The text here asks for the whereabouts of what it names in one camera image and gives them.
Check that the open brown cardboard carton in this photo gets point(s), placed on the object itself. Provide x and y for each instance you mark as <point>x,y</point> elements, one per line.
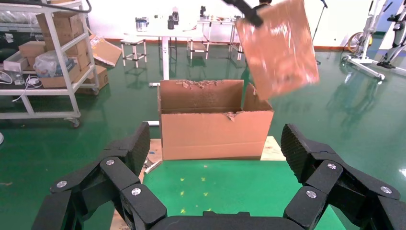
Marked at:
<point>215,136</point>

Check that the small brown cardboard carton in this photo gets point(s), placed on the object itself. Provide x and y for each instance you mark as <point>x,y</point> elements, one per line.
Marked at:
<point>31,48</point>

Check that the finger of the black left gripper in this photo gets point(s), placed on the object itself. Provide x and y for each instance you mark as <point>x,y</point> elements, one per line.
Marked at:
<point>250,16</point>

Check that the large stacked cardboard box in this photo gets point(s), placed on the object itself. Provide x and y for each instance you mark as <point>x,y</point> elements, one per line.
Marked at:
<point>66,28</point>

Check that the small brown cardboard box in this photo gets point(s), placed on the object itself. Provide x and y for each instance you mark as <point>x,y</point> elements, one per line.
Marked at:
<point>279,50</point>

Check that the flat brown cardboard box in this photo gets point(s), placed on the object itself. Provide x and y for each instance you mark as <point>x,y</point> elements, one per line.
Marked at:
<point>60,81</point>

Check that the leaning flattened cardboard sheet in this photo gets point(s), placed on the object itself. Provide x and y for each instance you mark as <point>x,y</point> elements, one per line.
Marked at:
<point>106,50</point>

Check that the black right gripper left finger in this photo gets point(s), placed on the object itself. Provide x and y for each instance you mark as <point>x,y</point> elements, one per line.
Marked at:
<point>117,171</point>

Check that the white floor stand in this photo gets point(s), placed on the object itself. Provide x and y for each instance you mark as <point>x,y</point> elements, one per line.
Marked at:
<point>364,62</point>

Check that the white metal frame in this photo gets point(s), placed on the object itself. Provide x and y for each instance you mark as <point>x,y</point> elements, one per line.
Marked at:
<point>151,123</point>

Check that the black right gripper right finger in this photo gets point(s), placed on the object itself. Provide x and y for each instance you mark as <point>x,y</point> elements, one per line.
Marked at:
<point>326,173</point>

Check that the white shelving cart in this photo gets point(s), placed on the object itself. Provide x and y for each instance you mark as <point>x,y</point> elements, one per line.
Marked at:
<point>47,92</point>

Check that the person in black top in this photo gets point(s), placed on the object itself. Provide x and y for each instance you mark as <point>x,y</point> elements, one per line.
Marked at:
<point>262,3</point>

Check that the brown cardboard floor box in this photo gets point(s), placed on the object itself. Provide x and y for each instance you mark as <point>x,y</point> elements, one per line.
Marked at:
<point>100,79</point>

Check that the black tripod stand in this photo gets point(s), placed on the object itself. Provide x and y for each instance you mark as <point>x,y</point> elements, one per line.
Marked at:
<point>324,3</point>

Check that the black bottle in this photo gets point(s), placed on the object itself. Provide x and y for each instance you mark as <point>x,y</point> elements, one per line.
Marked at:
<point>171,22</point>

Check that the white frame stool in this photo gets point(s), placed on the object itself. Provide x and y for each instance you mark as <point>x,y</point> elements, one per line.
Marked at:
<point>133,41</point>

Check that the white desk with centre leg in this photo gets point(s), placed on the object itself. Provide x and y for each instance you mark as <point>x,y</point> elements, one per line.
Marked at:
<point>165,54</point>

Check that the silver metal pot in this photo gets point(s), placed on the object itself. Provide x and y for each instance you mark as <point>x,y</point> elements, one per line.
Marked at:
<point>141,24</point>

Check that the white frame side table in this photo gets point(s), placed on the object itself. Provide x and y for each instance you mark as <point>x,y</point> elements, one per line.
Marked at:
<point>219,28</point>

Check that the white rectangular box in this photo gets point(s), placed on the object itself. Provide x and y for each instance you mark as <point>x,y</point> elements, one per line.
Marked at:
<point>14,63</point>

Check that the clear plastic bag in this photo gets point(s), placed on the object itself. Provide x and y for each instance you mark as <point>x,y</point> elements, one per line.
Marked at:
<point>47,63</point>

